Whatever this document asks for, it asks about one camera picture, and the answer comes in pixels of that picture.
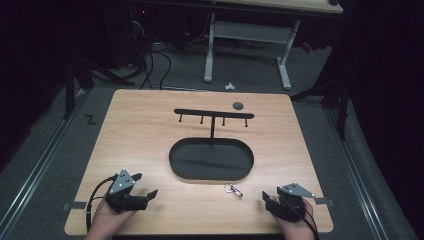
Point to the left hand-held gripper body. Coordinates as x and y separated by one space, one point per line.
124 191

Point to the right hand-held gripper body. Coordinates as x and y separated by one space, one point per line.
290 201

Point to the person's right hand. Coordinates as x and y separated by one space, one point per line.
297 228

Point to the person's left hand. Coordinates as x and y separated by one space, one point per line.
107 221

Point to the grey tape strip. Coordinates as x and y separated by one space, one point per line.
76 205
324 201

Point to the silver keyring with clasp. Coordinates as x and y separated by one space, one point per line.
233 190

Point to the black key holder stand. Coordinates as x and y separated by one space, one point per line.
211 160

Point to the dark round table grommet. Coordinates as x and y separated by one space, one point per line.
238 106

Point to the black tripod stand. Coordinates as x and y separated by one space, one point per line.
80 75
336 93

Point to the small white floor object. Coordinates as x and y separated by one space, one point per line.
229 86

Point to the dark computer tower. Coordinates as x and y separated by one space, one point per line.
138 33

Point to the metal floor rail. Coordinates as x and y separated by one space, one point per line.
355 173
36 170

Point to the white metal desk frame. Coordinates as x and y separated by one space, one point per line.
253 31

